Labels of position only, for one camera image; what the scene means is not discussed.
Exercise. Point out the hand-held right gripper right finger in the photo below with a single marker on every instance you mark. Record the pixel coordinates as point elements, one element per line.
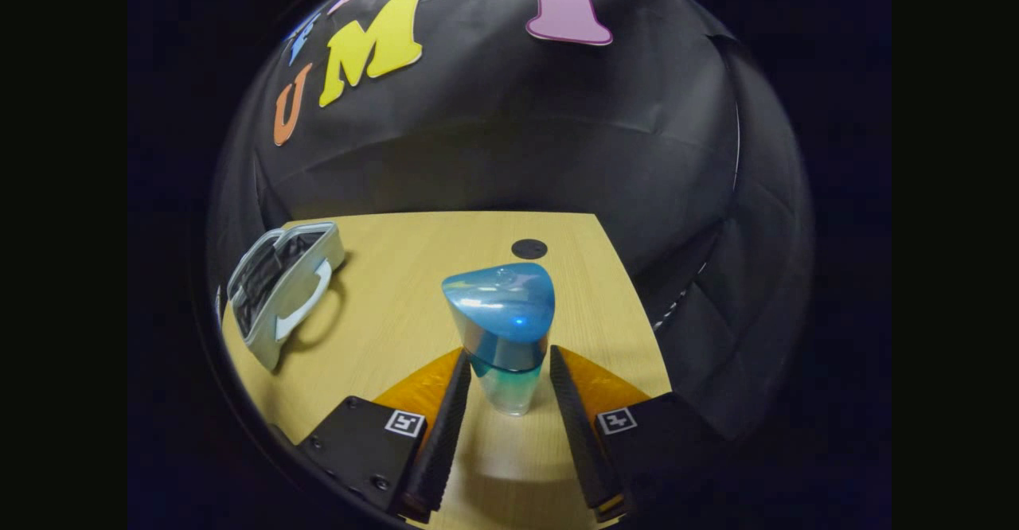
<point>575,434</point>

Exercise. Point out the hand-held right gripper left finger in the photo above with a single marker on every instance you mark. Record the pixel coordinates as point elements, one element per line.
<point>446,434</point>

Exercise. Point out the blue cap skincare bottle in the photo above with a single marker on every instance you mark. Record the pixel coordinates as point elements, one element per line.
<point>501,315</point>

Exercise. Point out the light blue suitcase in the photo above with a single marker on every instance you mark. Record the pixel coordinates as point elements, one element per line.
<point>318,263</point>

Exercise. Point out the black table grommet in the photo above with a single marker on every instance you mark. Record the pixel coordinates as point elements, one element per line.
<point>529,248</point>

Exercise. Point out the black backdrop cloth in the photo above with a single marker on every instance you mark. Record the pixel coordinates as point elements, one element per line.
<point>493,116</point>

